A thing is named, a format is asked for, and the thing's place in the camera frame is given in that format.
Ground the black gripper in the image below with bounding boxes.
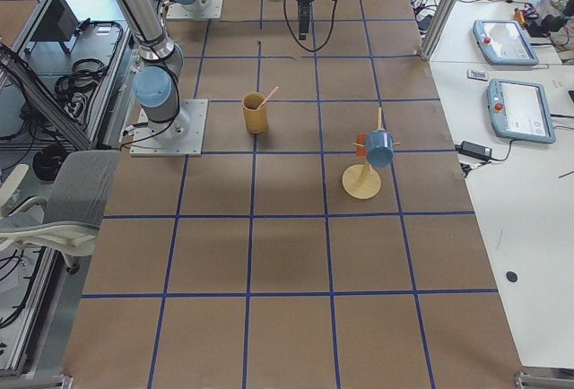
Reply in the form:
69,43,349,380
298,2,312,40

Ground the pink chopstick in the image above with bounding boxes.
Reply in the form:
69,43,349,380
257,86,279,110

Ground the bamboo chopstick holder cup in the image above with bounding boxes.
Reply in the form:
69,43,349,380
242,92,268,134

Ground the blue plastic cup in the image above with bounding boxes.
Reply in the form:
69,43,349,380
364,130,394,168

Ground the orange cup on stand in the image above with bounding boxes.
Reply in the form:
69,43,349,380
353,134,367,158

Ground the upper teach pendant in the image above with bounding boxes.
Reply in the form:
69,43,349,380
473,20,539,66

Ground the teach pendant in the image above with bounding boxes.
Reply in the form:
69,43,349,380
473,20,539,66
487,79,556,144

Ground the black power adapter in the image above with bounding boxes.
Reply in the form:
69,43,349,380
455,141,492,161

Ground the lower teach pendant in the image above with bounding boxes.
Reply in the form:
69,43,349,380
487,79,556,144

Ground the grey office chair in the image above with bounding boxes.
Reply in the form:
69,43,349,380
1,150,120,274

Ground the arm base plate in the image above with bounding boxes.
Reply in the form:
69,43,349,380
167,0,223,22
129,99,209,157

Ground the aluminium frame post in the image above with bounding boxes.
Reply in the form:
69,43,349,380
420,0,457,61

